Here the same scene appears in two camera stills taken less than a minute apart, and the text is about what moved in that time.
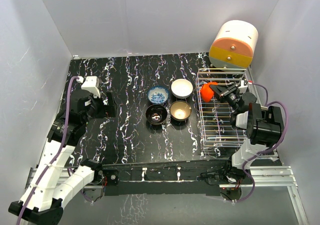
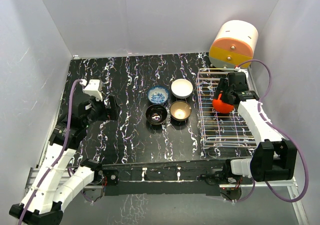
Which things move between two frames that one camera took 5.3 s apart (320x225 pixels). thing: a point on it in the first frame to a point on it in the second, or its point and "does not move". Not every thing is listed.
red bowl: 206,93 to 221,106
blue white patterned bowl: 157,94 does not move
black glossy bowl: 156,114 does not move
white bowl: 182,88 does not move
